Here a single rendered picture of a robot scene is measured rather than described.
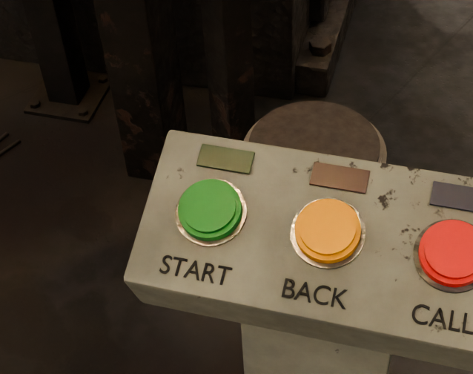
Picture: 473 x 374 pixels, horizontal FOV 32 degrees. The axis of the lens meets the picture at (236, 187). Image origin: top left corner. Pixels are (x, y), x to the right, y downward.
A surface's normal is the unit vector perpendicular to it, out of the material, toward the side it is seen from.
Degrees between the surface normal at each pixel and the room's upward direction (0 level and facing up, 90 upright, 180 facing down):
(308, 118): 0
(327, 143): 0
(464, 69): 0
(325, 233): 20
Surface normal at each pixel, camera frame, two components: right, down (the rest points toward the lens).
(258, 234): -0.13, -0.40
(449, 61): -0.04, -0.69
